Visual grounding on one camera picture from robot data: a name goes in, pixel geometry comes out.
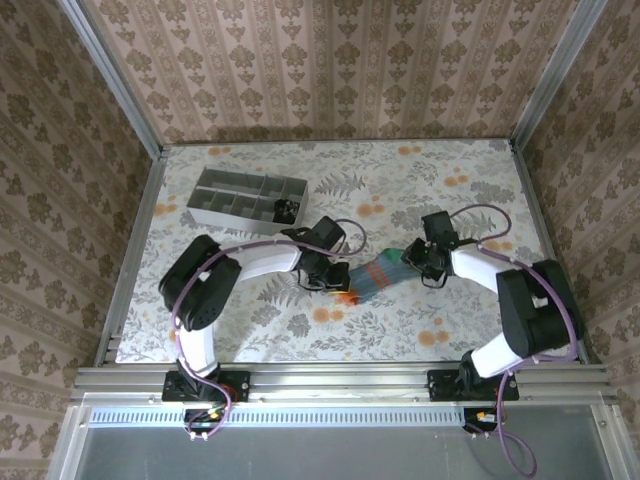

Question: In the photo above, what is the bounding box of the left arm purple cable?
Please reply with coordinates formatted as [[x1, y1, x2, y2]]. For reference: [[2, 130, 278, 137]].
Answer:
[[169, 217, 369, 444]]

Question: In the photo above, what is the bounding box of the aluminium mounting rail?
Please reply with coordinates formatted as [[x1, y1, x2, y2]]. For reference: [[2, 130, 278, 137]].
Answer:
[[69, 362, 614, 407]]

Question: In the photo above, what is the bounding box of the aluminium table side rail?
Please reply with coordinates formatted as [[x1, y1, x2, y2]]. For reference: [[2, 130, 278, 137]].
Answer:
[[509, 142, 591, 365], [94, 149, 169, 369]]

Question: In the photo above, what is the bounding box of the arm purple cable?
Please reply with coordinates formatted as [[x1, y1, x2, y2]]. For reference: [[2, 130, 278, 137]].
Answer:
[[447, 203, 540, 475], [169, 217, 369, 444]]

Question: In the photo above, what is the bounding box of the black wire connector block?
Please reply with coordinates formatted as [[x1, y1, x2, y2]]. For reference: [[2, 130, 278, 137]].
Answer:
[[182, 407, 236, 444], [462, 407, 507, 441]]

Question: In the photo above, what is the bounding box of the aluminium frame post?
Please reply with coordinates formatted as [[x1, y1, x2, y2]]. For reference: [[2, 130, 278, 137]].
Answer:
[[509, 0, 612, 151], [55, 0, 169, 160]]

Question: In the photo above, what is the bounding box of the blue sock with orange stripes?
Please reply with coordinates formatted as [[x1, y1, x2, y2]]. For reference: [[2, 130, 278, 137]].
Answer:
[[339, 246, 416, 307]]

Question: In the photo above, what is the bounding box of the white slotted cable duct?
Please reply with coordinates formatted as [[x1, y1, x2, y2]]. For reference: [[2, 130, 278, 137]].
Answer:
[[88, 405, 469, 430]]

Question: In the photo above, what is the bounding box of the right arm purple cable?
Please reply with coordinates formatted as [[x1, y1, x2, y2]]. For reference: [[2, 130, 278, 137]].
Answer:
[[447, 203, 540, 475]]

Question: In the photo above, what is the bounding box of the floral table mat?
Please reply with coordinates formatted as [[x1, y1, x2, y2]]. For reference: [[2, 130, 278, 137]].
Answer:
[[115, 139, 584, 364]]

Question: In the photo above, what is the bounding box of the grey divided organizer tray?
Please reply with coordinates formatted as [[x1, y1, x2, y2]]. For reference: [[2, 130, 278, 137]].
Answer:
[[185, 167, 309, 235]]

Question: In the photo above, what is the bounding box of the grey metal panel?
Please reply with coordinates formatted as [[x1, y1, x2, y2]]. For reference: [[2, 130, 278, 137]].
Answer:
[[47, 394, 632, 480]]

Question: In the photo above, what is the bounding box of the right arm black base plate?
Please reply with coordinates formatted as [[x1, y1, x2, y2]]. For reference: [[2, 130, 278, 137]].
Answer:
[[427, 368, 520, 404]]

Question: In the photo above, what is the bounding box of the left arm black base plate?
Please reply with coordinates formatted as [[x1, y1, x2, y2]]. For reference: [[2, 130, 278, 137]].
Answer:
[[162, 370, 252, 404]]

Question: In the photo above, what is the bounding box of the black white striped sock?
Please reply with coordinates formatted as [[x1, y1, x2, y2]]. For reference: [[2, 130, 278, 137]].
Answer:
[[272, 198, 302, 224]]

